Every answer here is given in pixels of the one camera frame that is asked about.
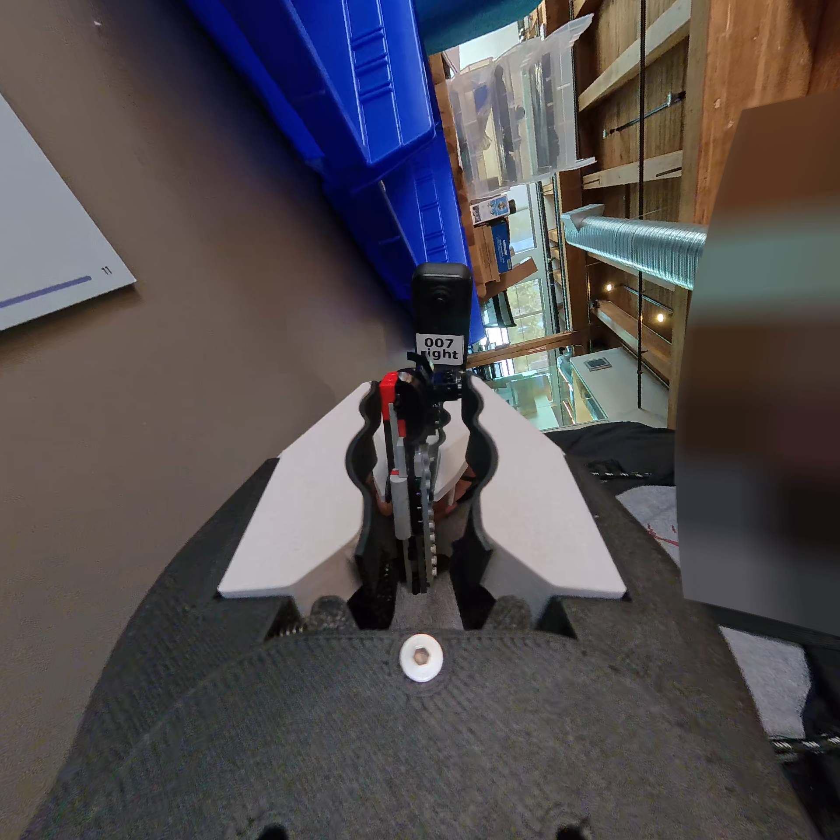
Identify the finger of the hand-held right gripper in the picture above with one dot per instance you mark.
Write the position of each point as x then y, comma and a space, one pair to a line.
384, 472
446, 472

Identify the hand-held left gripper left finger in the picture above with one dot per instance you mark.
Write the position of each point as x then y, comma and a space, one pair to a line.
295, 525

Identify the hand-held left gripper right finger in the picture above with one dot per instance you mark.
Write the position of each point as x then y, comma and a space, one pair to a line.
551, 525

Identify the grey black toy brick model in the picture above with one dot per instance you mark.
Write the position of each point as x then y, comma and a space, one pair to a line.
413, 512

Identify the blue plastic bin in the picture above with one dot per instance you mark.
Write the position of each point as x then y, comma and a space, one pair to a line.
295, 65
420, 197

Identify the grey desk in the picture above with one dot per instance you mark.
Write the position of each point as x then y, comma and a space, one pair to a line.
164, 426

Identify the person's right hand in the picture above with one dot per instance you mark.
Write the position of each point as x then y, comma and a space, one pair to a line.
467, 491

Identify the blue cardboard box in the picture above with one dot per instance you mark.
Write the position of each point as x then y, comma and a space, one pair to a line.
501, 246

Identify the brown cardboard sheet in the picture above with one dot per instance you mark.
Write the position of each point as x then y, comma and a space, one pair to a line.
518, 272

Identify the printed leaflet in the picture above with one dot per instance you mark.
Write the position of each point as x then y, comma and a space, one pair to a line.
489, 210

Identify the white counter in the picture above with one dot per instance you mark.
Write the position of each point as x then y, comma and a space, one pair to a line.
617, 394

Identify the stack of clear storage boxes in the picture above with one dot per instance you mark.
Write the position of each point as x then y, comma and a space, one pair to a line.
518, 118

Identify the blue felt bag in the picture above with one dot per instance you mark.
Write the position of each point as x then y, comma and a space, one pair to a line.
472, 19

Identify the light blue instruction booklet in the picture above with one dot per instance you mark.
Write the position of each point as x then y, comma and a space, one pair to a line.
52, 229

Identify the silver air duct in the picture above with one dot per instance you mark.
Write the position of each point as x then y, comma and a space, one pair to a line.
643, 246

